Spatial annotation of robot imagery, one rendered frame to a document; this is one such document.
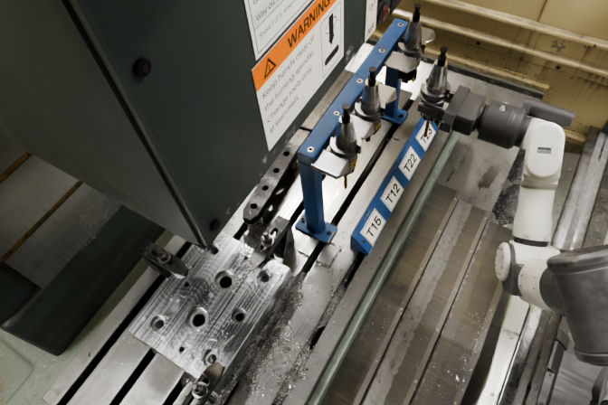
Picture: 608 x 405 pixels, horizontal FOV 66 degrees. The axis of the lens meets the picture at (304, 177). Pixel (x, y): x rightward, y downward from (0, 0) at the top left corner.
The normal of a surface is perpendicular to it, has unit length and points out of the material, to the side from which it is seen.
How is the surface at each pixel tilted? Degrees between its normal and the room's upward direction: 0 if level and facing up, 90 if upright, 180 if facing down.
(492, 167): 24
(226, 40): 90
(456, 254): 7
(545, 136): 41
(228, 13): 90
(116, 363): 0
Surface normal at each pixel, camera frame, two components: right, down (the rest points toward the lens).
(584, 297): -0.66, 0.01
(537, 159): -0.39, 0.04
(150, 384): -0.07, -0.57
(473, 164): -0.27, -0.22
